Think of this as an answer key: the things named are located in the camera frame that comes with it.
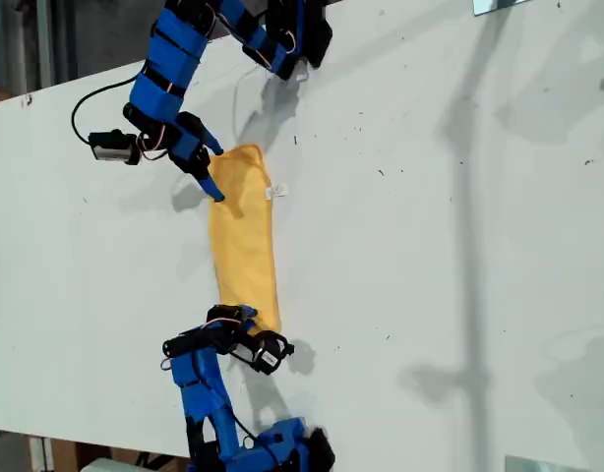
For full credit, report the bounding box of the yellow square towel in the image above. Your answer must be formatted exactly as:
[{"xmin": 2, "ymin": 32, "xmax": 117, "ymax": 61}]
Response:
[{"xmin": 206, "ymin": 143, "xmax": 289, "ymax": 340}]

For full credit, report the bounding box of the white object under table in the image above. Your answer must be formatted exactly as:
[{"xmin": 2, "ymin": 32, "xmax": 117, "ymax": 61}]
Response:
[{"xmin": 80, "ymin": 456, "xmax": 139, "ymax": 472}]

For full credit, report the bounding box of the white table leg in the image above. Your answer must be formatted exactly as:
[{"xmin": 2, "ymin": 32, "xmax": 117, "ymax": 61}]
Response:
[{"xmin": 29, "ymin": 435, "xmax": 55, "ymax": 472}]

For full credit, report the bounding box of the black camera box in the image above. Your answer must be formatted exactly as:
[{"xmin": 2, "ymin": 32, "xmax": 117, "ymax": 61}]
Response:
[
  {"xmin": 89, "ymin": 129, "xmax": 140, "ymax": 166},
  {"xmin": 232, "ymin": 331, "xmax": 296, "ymax": 377}
]

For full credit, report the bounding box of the thin white wire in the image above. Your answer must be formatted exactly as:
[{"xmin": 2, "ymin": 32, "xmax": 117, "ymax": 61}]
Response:
[{"xmin": 232, "ymin": 66, "xmax": 264, "ymax": 144}]

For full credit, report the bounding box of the black camera cable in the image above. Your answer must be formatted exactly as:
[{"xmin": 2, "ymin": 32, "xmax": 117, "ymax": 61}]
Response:
[
  {"xmin": 71, "ymin": 73, "xmax": 147, "ymax": 147},
  {"xmin": 227, "ymin": 410, "xmax": 259, "ymax": 448}
]

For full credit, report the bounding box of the grey background post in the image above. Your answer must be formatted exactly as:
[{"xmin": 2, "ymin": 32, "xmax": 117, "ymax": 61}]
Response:
[{"xmin": 35, "ymin": 0, "xmax": 53, "ymax": 92}]

